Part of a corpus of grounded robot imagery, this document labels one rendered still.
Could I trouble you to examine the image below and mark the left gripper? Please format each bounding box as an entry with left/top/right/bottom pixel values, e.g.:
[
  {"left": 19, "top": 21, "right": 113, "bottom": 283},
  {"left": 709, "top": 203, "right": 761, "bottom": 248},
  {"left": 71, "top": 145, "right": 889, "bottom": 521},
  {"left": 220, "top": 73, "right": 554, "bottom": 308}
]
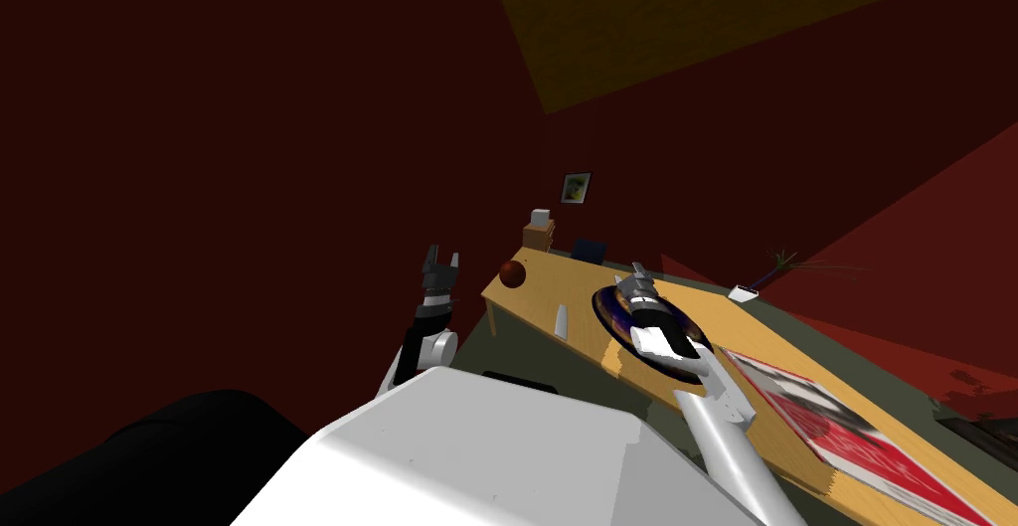
[{"left": 421, "top": 244, "right": 462, "bottom": 300}]

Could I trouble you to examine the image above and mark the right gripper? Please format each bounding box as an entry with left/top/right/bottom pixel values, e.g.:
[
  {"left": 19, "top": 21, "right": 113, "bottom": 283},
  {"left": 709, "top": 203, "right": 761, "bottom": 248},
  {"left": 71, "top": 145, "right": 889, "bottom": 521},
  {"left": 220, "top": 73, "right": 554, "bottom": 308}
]
[{"left": 613, "top": 261, "right": 663, "bottom": 308}]

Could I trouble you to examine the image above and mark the dark purple plate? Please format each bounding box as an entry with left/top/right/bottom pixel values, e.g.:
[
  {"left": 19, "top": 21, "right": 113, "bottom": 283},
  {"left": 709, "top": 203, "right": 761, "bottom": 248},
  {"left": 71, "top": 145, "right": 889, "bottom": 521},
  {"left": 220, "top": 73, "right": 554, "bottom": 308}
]
[{"left": 592, "top": 281, "right": 715, "bottom": 387}]

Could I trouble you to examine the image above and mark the wooden box with grey cube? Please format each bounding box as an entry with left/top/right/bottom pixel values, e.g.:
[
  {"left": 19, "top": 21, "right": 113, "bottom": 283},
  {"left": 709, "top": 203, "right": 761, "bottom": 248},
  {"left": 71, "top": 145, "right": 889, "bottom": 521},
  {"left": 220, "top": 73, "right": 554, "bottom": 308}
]
[{"left": 521, "top": 207, "right": 558, "bottom": 255}]

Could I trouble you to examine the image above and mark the framed picture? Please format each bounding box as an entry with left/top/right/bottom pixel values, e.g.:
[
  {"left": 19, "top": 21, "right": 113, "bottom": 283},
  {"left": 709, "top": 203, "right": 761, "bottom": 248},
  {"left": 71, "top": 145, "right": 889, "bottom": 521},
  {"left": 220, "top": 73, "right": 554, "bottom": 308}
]
[{"left": 560, "top": 171, "right": 594, "bottom": 206}]

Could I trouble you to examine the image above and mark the white pot with plant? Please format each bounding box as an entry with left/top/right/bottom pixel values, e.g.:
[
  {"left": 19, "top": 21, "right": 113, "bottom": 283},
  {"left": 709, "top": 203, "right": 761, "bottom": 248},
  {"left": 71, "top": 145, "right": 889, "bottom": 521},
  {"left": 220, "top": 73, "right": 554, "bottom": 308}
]
[{"left": 727, "top": 249, "right": 870, "bottom": 304}]

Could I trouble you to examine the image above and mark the light wooden table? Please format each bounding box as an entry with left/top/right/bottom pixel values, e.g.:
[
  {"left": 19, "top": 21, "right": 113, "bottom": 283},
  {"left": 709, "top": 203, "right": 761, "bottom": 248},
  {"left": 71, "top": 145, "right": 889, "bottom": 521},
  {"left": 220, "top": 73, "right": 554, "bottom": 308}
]
[{"left": 480, "top": 247, "right": 1018, "bottom": 526}]

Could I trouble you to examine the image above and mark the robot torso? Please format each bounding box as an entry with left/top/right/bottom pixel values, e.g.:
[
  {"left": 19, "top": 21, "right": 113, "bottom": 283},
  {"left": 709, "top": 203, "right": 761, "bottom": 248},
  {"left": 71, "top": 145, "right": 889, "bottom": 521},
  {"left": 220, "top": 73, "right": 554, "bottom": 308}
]
[{"left": 229, "top": 365, "right": 768, "bottom": 526}]

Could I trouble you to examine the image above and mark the red and white magazine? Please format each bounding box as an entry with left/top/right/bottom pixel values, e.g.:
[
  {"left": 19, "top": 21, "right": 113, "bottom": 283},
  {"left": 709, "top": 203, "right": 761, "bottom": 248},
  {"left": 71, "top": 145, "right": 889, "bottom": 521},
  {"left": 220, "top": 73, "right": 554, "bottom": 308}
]
[{"left": 722, "top": 349, "right": 997, "bottom": 526}]

